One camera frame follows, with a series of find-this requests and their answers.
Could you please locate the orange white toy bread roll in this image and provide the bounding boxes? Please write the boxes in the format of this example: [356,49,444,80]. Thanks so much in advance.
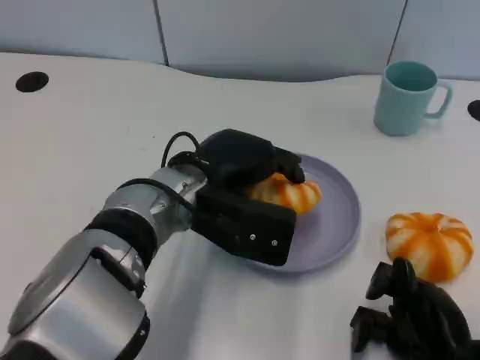
[245,172,323,215]
[385,212,474,283]

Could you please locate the pale green mug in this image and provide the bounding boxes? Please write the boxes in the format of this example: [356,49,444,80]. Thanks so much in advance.
[373,61,454,137]

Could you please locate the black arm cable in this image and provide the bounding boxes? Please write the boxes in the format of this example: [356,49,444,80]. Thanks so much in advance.
[160,130,203,170]
[119,178,198,213]

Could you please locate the pale grey desk partition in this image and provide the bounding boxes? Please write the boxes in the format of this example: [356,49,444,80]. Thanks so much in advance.
[0,0,480,83]

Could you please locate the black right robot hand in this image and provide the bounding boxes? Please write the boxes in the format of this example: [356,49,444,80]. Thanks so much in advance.
[349,257,474,360]

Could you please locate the lilac plate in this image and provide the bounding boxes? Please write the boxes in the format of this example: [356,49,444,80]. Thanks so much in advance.
[239,151,362,274]

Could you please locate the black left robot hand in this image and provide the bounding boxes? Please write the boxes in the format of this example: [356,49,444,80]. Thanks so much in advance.
[196,128,305,188]

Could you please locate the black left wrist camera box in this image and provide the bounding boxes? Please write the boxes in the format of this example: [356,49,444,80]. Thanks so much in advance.
[191,183,298,267]

